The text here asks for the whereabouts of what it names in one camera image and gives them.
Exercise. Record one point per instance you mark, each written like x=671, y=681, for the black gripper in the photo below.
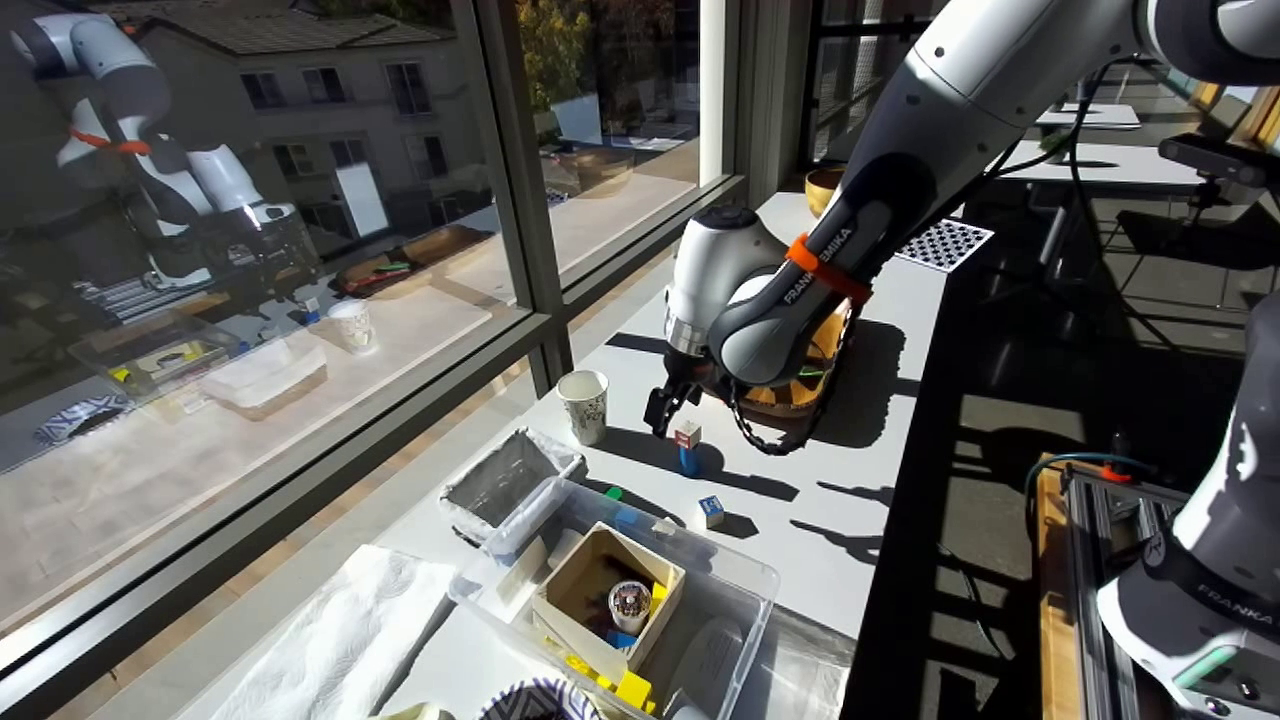
x=689, y=377

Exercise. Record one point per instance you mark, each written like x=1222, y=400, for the blue cylinder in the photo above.
x=695, y=462

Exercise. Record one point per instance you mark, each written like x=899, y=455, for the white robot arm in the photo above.
x=1202, y=604

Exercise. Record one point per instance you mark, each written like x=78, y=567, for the green cylinder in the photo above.
x=612, y=492

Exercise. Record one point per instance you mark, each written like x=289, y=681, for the large wooden tray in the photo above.
x=780, y=416

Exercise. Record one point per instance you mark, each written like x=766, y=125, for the paper cup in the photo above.
x=585, y=400

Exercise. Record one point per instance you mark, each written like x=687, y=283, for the wooden bowl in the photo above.
x=822, y=186

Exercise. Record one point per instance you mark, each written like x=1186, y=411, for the wooden box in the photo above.
x=605, y=601

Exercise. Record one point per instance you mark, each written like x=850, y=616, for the small clear container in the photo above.
x=493, y=485

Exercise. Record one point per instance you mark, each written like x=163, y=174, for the checkerboard calibration sheet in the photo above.
x=944, y=245

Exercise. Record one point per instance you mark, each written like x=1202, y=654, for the clear plastic bin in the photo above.
x=710, y=644

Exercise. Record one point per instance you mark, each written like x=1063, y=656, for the patterned cupcake liner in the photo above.
x=543, y=700

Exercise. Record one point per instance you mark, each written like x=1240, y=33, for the white plastic bag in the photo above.
x=347, y=644

